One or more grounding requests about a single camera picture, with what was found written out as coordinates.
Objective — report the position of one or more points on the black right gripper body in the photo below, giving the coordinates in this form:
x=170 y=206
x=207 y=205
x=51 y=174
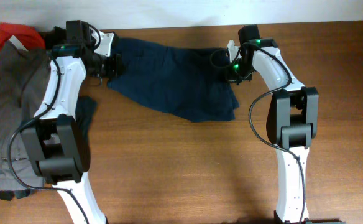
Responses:
x=237 y=72

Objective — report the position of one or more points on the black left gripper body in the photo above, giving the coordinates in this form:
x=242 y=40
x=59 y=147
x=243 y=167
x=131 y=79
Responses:
x=105 y=66

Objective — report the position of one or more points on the navy blue shorts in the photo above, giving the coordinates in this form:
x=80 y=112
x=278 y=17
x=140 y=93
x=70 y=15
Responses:
x=188 y=83

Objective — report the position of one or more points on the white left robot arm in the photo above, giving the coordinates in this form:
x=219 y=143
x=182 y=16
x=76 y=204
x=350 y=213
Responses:
x=55 y=145

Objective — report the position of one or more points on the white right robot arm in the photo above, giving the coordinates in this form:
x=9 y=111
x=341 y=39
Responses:
x=292 y=119

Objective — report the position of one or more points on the red garment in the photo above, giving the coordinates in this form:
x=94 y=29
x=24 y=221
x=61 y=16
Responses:
x=28 y=36

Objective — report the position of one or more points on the grey trousers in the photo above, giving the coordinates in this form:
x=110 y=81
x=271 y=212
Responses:
x=24 y=77

